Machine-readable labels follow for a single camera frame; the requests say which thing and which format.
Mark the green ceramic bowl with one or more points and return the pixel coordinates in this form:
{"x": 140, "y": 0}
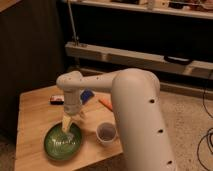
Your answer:
{"x": 60, "y": 146}

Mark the black and red box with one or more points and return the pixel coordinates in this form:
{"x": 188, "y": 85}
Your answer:
{"x": 57, "y": 99}

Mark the black handle on shelf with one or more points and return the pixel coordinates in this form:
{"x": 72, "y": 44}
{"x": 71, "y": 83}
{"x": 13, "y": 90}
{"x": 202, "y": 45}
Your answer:
{"x": 177, "y": 61}

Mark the white paper cup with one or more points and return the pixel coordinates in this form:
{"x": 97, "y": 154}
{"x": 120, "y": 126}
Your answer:
{"x": 106, "y": 133}

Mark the wooden shelf rack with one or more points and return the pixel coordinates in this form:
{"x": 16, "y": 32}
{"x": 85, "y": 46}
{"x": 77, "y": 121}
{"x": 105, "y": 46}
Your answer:
{"x": 140, "y": 37}

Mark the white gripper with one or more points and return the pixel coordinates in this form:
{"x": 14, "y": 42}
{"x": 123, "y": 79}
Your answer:
{"x": 72, "y": 106}

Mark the blue rectangular block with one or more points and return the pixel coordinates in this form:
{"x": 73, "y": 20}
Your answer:
{"x": 86, "y": 95}

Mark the orange marker pen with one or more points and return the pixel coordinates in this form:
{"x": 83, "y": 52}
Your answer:
{"x": 106, "y": 103}

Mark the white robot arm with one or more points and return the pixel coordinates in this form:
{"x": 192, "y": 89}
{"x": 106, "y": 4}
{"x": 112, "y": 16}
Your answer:
{"x": 135, "y": 101}

